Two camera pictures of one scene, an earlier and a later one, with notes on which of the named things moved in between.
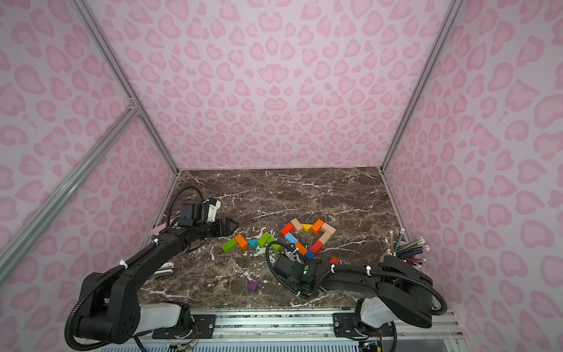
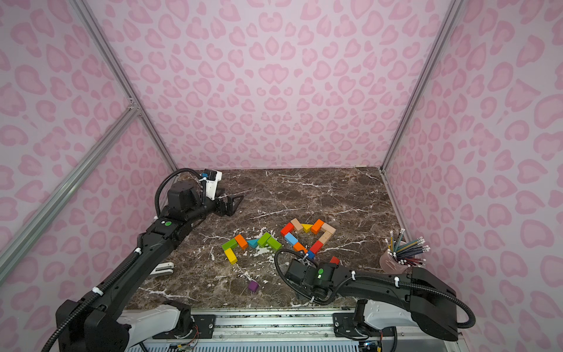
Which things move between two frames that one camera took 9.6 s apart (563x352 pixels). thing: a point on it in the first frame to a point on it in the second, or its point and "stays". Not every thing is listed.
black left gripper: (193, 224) to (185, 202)
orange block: (317, 226) stays
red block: (317, 246) stays
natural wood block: (297, 225) stays
